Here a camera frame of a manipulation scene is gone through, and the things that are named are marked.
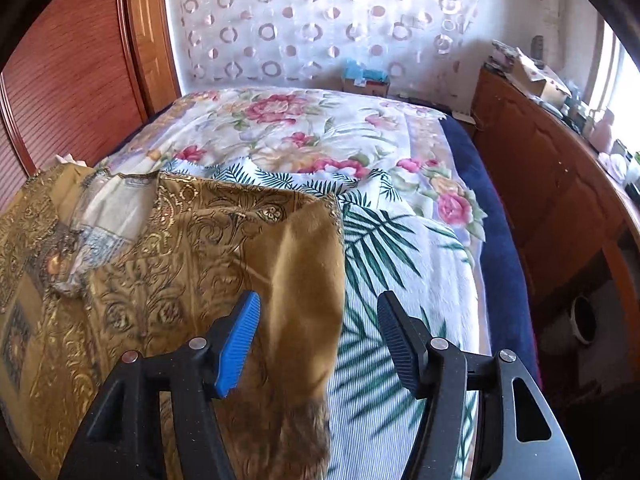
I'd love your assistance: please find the golden brown patterned garment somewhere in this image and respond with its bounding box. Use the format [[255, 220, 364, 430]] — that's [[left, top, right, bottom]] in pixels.
[[1, 164, 345, 479]]

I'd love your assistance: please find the floral quilt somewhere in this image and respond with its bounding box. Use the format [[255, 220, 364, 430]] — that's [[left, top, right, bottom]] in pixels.
[[100, 87, 487, 242]]

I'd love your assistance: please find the palm leaf bed sheet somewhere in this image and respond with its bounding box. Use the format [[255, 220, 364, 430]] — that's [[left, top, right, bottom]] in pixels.
[[164, 157, 480, 479]]

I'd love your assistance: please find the brown wooden sideboard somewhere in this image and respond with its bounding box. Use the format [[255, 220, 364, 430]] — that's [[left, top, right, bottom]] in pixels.
[[471, 68, 639, 336]]

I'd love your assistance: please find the circle pattern sheer curtain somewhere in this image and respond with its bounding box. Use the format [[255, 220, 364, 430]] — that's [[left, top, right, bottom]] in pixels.
[[165, 0, 482, 104]]

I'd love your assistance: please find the red wooden wardrobe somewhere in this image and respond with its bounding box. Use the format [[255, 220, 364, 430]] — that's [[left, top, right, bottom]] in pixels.
[[1, 0, 180, 204]]

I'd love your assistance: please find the open cardboard box on sideboard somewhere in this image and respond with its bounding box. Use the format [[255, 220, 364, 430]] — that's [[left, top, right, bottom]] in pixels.
[[506, 49, 570, 110]]

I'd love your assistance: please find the navy blue blanket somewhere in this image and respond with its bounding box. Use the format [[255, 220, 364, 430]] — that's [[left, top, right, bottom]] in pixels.
[[440, 116, 541, 382]]

